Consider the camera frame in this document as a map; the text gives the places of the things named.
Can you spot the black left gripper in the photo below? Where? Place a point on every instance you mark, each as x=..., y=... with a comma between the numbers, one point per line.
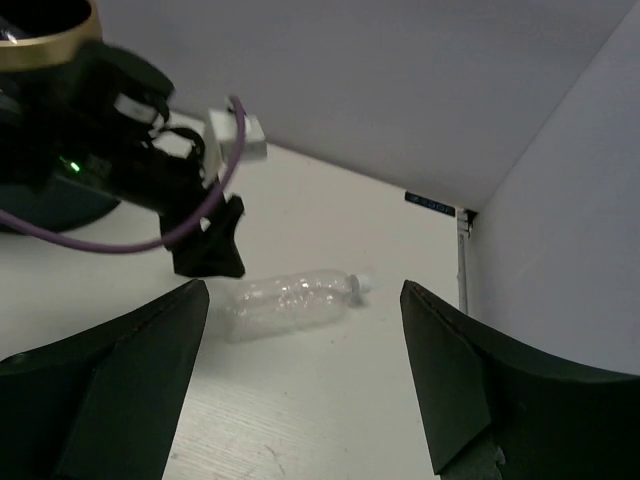
x=90, y=122

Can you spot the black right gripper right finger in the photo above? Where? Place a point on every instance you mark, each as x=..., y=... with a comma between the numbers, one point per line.
x=493, y=407

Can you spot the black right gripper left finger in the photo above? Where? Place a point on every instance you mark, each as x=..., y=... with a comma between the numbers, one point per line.
x=103, y=403

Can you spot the clear bottle white cap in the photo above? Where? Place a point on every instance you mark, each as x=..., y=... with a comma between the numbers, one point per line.
x=253, y=310

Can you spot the dark bin with gold rim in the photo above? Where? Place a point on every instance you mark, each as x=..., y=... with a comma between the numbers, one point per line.
x=37, y=38

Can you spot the blue sticker right corner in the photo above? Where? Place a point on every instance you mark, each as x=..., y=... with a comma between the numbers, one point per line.
x=430, y=204

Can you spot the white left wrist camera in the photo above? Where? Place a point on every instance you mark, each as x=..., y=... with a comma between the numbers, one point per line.
x=219, y=137

